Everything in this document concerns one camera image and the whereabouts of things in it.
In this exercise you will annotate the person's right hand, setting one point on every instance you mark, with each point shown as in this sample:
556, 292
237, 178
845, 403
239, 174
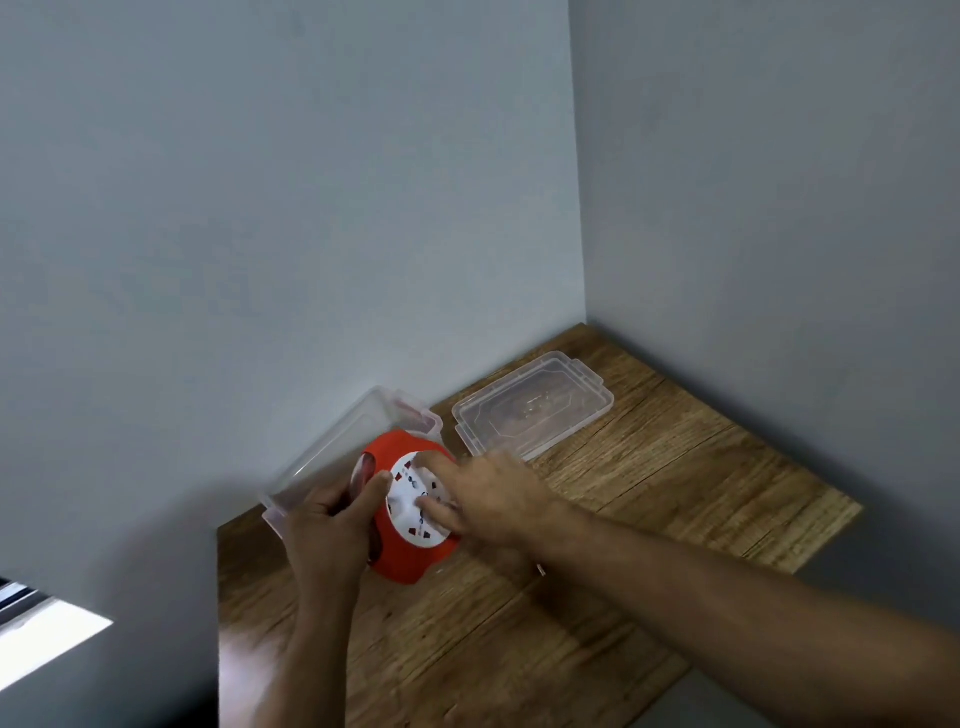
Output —
499, 502

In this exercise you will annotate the person's left thumb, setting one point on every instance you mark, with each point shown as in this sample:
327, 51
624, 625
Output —
373, 496

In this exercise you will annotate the person's left forearm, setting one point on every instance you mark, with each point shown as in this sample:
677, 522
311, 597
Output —
304, 664

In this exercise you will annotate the white window sill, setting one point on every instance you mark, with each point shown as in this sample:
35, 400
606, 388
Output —
41, 637

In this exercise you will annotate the clear plastic storage box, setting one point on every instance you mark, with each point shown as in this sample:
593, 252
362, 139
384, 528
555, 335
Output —
341, 454

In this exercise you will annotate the clear plastic box lid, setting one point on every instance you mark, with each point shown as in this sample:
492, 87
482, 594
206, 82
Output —
532, 405

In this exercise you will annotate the person's left hand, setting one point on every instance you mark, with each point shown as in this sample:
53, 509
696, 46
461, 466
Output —
326, 544

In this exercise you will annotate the person's right forearm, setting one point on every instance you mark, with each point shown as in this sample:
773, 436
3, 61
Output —
750, 630

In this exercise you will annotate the person's right thumb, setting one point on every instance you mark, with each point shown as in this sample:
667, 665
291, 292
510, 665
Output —
441, 514

